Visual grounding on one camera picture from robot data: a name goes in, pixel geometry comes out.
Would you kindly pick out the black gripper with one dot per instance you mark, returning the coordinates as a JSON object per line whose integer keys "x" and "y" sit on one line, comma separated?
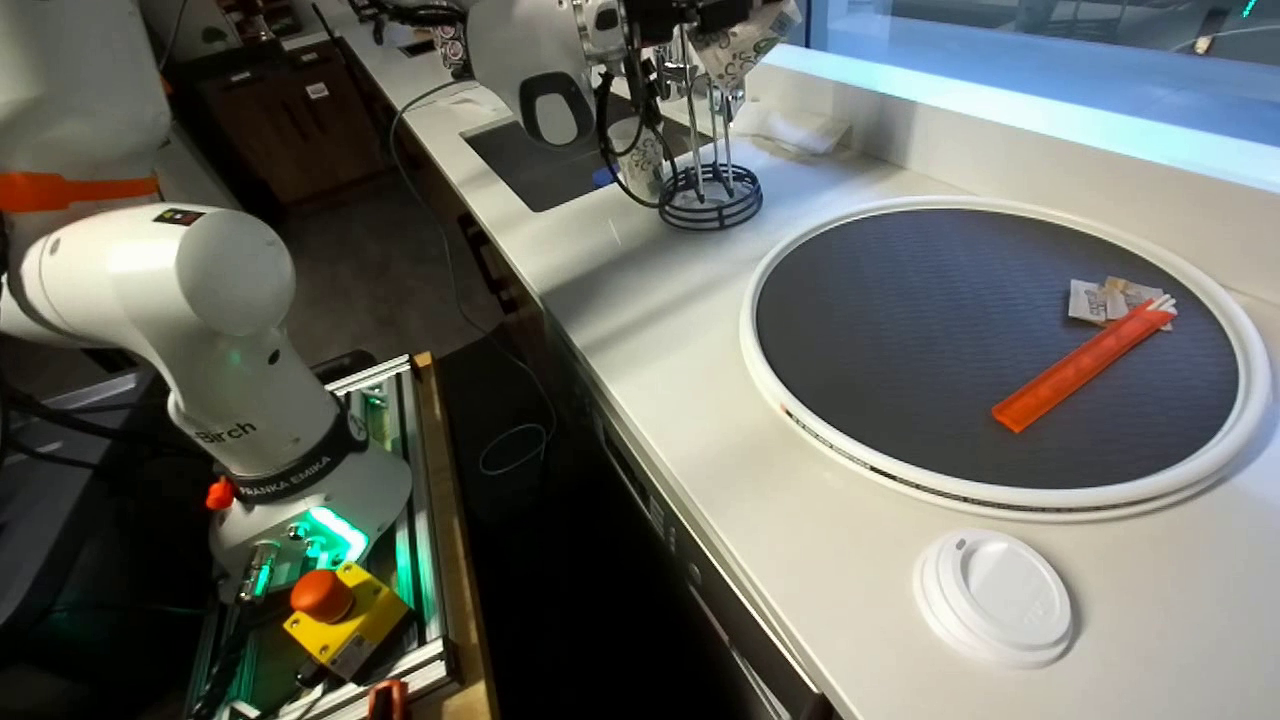
{"x": 682, "y": 24}

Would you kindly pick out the small white paper cup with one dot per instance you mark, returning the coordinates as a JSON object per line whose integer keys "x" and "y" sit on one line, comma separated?
{"x": 646, "y": 167}

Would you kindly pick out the white plastic cup lid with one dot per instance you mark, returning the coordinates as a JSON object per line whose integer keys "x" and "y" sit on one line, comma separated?
{"x": 993, "y": 602}

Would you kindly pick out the dark square counter inset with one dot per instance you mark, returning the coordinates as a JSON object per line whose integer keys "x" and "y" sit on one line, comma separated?
{"x": 535, "y": 172}

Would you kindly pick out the printed paper box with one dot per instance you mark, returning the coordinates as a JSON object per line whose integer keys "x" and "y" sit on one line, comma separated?
{"x": 451, "y": 48}

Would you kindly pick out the glass window pane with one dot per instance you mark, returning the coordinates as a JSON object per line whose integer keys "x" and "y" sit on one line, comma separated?
{"x": 1041, "y": 81}

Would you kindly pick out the brown wooden cabinet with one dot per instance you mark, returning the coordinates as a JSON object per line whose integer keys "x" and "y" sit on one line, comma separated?
{"x": 294, "y": 124}

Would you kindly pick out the round dark tray white rim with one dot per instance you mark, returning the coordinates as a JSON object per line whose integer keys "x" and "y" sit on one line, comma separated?
{"x": 963, "y": 385}

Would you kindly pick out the white sugar packets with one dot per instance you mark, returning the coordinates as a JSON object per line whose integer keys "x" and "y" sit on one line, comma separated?
{"x": 1095, "y": 302}

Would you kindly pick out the orange stir stick wrapper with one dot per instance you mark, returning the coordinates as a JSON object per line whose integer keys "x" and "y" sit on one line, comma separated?
{"x": 1081, "y": 371}

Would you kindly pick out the dark counter cabinet front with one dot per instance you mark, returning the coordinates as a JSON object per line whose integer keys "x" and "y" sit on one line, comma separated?
{"x": 562, "y": 560}

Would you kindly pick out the yellow box red stop button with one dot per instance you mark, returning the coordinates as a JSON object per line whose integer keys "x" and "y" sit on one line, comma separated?
{"x": 343, "y": 625}

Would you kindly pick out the small red object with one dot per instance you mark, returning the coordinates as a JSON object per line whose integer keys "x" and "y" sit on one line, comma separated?
{"x": 389, "y": 703}

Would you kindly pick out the aluminium frame cart wooden edge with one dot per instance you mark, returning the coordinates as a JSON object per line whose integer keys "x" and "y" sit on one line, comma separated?
{"x": 452, "y": 533}

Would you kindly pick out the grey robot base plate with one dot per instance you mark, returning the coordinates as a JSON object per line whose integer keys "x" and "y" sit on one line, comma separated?
{"x": 361, "y": 502}

